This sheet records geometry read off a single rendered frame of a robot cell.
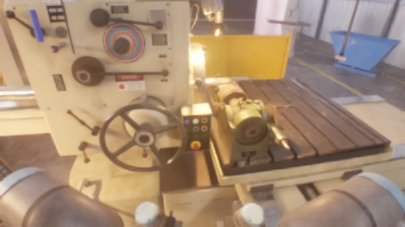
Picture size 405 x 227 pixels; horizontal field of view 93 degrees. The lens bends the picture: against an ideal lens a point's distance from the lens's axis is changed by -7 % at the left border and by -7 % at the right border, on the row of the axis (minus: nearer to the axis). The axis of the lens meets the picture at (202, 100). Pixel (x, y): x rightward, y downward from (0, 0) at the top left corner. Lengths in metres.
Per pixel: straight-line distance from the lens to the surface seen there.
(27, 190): 0.53
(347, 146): 1.70
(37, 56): 1.16
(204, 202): 1.78
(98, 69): 1.05
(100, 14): 0.95
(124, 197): 1.70
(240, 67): 3.82
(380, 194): 0.54
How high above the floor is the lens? 1.89
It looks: 28 degrees down
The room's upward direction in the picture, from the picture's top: 1 degrees clockwise
